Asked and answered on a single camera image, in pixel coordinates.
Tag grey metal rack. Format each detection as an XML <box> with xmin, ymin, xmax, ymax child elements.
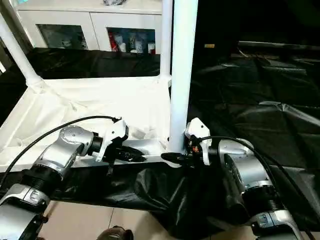
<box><xmin>0</xmin><ymin>0</ymin><xmax>27</xmax><ymax>68</ymax></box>

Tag white glass-door cabinet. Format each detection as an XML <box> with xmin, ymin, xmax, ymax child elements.
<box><xmin>14</xmin><ymin>0</ymin><xmax>167</xmax><ymax>56</ymax></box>

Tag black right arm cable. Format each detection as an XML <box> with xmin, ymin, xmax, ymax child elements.
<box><xmin>197</xmin><ymin>135</ymin><xmax>320</xmax><ymax>237</ymax></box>

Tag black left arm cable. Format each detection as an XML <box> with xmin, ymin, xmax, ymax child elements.
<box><xmin>0</xmin><ymin>115</ymin><xmax>122</xmax><ymax>187</ymax></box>

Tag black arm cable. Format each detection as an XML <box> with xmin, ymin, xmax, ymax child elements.
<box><xmin>0</xmin><ymin>115</ymin><xmax>122</xmax><ymax>187</ymax></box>
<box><xmin>197</xmin><ymin>135</ymin><xmax>320</xmax><ymax>237</ymax></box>

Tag white plastic table top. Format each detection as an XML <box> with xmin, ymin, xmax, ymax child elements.
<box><xmin>0</xmin><ymin>75</ymin><xmax>183</xmax><ymax>174</ymax></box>

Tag white plastic table leg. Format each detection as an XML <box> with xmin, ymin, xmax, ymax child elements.
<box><xmin>167</xmin><ymin>0</ymin><xmax>200</xmax><ymax>158</ymax></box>
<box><xmin>0</xmin><ymin>12</ymin><xmax>46</xmax><ymax>89</ymax></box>
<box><xmin>159</xmin><ymin>0</ymin><xmax>174</xmax><ymax>84</ymax></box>

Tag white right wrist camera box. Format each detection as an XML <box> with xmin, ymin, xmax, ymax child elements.
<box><xmin>183</xmin><ymin>117</ymin><xmax>213</xmax><ymax>166</ymax></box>

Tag black robot left foot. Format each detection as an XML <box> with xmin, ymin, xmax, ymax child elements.
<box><xmin>96</xmin><ymin>226</ymin><xmax>136</xmax><ymax>240</ymax></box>

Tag dark grey bar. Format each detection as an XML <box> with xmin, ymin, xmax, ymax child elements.
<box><xmin>237</xmin><ymin>41</ymin><xmax>320</xmax><ymax>52</ymax></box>

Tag black mat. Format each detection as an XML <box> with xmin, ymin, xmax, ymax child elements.
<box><xmin>0</xmin><ymin>47</ymin><xmax>320</xmax><ymax>240</ymax></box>

